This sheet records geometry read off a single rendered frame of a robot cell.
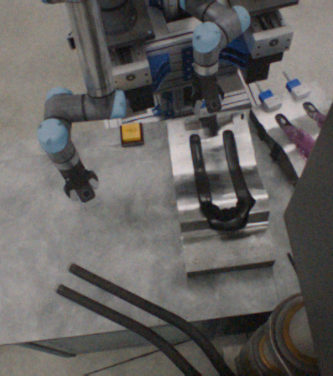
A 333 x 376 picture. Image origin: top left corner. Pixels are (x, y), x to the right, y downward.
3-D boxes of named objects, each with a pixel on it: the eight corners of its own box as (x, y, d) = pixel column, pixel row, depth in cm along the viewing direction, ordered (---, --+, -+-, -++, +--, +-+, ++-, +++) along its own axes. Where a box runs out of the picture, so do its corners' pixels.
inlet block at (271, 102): (248, 89, 154) (250, 80, 149) (261, 84, 155) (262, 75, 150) (267, 117, 149) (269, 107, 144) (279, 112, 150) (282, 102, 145)
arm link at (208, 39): (228, 28, 118) (206, 45, 116) (226, 55, 128) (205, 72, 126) (207, 14, 121) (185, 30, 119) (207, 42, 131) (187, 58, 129)
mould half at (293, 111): (248, 117, 153) (252, 97, 143) (313, 90, 156) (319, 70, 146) (326, 239, 133) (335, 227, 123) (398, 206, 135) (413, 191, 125)
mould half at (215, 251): (168, 136, 152) (165, 113, 140) (242, 126, 152) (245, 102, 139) (187, 277, 131) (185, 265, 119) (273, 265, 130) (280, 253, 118)
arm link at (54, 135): (65, 113, 110) (63, 142, 107) (76, 136, 120) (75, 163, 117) (35, 116, 111) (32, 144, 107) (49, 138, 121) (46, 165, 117)
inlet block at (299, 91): (275, 79, 156) (278, 69, 151) (288, 74, 156) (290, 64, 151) (294, 106, 150) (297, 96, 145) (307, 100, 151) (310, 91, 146)
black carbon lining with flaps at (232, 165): (187, 138, 143) (185, 122, 135) (236, 132, 143) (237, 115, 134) (202, 238, 129) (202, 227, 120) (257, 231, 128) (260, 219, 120)
